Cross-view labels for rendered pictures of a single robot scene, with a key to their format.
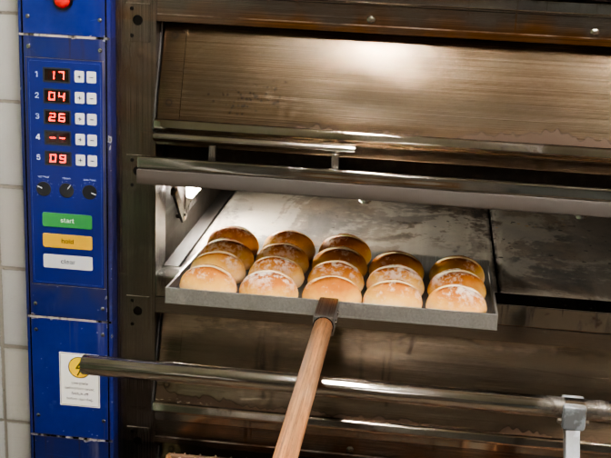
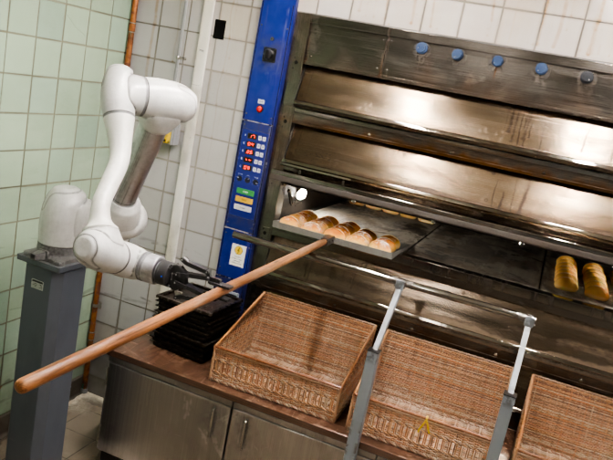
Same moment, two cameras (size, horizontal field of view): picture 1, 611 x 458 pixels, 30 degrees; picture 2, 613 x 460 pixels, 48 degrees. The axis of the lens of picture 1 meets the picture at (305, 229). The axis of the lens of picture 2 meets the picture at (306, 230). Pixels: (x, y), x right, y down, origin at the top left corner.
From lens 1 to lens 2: 120 cm
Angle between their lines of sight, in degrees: 13
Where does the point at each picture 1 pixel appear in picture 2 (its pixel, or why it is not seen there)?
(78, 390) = (236, 259)
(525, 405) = (383, 277)
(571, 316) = (428, 265)
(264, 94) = (325, 156)
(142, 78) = (283, 143)
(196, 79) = (302, 146)
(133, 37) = (282, 127)
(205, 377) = (274, 245)
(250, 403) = (298, 277)
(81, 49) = (263, 128)
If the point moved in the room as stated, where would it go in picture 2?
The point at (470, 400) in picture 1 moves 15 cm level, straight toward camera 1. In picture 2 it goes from (364, 271) to (350, 278)
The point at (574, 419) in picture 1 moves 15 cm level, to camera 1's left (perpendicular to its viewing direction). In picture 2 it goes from (399, 285) to (360, 275)
